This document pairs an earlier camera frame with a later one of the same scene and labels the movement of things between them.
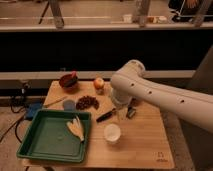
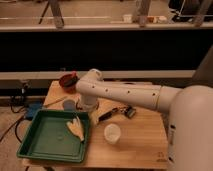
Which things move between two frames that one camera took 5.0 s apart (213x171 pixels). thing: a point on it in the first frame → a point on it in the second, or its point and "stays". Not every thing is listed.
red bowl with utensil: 69,81 stays
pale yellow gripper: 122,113 → 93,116
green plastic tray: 46,135 stays
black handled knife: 105,116 stays
